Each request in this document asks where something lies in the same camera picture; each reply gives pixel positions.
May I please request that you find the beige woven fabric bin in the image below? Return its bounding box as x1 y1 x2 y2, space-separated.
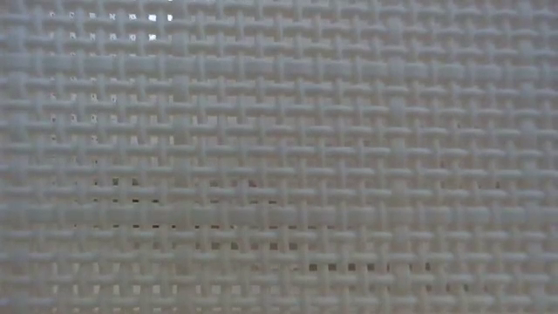
0 0 558 314

